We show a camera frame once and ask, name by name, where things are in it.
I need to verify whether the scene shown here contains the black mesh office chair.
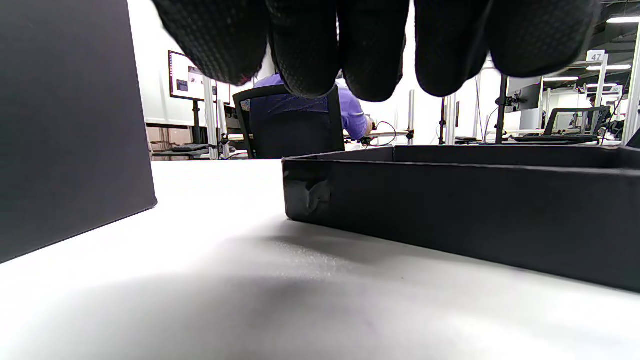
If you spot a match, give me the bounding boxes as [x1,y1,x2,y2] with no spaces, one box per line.
[232,84,347,160]

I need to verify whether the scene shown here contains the black monitor on pole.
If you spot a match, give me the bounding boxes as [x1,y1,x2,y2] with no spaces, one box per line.
[505,75,543,113]

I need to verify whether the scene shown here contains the black chair with thin frame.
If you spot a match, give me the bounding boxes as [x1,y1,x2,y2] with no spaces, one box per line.
[542,106,613,137]

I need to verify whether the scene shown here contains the white metal post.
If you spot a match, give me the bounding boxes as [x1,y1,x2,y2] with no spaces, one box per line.
[622,25,640,146]
[202,75,221,160]

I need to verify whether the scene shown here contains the large wall monitor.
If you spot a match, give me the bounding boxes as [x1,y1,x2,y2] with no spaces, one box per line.
[168,50,232,105]

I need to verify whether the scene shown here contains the black gift box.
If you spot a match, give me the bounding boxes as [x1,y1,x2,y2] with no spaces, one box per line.
[0,0,158,264]

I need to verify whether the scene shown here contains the black cardboard box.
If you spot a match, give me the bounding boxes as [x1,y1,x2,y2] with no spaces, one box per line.
[281,144,640,293]

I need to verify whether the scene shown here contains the person's right hand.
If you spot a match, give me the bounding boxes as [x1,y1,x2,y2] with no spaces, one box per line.
[151,0,601,103]

